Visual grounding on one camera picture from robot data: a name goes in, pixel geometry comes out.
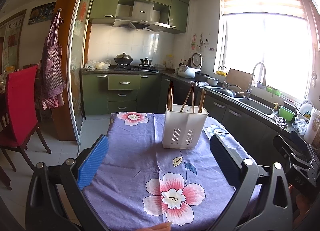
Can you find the steel kitchen faucet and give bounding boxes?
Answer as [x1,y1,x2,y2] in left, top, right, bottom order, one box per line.
[245,62,266,99]

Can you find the person's right hand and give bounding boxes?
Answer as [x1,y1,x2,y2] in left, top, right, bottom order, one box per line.
[293,193,311,228]

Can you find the person's left hand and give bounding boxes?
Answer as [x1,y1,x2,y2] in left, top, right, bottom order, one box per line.
[136,222,172,231]

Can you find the green plastic basin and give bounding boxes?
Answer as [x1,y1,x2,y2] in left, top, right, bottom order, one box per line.
[278,106,296,122]

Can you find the purple floral tablecloth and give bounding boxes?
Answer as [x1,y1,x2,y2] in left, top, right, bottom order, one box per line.
[84,112,248,230]

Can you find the steel sink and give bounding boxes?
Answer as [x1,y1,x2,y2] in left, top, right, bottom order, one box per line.
[204,86,277,118]

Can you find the white plastic utensil holder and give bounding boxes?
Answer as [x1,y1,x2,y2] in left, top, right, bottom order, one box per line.
[162,104,209,149]

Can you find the green lower cabinets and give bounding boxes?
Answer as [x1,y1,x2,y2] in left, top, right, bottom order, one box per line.
[82,72,171,117]

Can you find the green cabinets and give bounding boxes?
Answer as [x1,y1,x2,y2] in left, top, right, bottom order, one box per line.
[89,0,189,34]
[82,72,171,117]

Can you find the red chair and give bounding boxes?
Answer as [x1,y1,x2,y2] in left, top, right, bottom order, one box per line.
[1,65,51,171]

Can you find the white ceramic bowl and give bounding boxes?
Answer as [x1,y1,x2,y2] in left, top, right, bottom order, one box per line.
[207,77,219,86]

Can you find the wooden cutting board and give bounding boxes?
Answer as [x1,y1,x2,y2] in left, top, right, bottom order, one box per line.
[226,68,252,92]

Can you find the purple checked apron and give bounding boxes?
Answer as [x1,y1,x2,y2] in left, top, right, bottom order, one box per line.
[41,8,66,110]

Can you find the black inner pot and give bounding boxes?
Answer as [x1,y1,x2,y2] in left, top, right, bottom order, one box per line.
[194,73,208,82]

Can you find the white rice cooker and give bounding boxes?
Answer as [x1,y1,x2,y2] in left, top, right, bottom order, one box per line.
[177,52,203,78]

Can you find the white plastic bag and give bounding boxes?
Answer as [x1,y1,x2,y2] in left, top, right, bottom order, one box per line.
[85,59,111,70]

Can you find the gas stove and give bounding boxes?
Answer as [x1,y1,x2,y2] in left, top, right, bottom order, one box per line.
[110,64,159,73]

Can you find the black wok with lid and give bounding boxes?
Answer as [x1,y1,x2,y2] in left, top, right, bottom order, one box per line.
[114,52,133,65]

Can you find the small steel pot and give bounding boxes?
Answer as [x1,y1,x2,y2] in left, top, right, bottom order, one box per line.
[140,57,152,66]

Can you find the steel range hood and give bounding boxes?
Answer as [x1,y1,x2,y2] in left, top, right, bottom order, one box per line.
[113,1,170,32]

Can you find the green upper cabinets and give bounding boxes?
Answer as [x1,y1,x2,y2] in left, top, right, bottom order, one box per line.
[89,0,189,34]

